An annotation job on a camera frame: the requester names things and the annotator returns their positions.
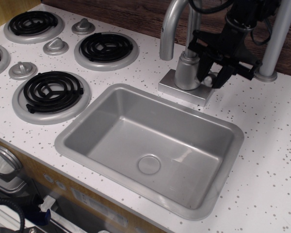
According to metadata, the silver faucet lever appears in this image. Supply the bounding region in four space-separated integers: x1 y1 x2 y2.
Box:
195 72 218 88

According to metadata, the back left stove burner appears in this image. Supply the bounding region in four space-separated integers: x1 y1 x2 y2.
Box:
3 11 65 44

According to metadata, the grey stove knob lower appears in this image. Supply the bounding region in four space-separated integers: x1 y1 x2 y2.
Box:
9 62 38 81

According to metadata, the back right stove burner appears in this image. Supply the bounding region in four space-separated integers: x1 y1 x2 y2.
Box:
74 32 139 71

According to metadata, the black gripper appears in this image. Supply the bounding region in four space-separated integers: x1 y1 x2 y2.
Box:
188 23 262 89

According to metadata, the grey support pole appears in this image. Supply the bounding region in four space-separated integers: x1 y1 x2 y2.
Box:
255 0 291 83

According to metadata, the grey stove knob middle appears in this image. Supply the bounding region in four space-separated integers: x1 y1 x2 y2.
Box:
43 37 69 56

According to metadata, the black cable lower left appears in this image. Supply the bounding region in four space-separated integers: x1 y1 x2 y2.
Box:
0 198 27 230

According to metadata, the grey stove knob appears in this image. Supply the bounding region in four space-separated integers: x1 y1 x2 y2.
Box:
9 62 38 81
71 18 95 35
43 37 69 56

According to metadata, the silver toy faucet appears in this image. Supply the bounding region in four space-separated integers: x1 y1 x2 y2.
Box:
158 0 213 107

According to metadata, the front right stove burner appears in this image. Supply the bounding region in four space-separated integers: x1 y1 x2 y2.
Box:
12 71 91 125

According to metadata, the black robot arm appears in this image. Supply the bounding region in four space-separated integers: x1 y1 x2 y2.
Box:
188 0 281 89

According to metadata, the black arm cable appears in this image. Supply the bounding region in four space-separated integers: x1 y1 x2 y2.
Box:
188 0 274 47

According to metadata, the grey toy sink basin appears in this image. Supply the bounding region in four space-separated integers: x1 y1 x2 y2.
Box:
55 83 244 220

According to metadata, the grey stove knob top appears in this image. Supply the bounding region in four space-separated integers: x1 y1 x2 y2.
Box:
71 18 95 35

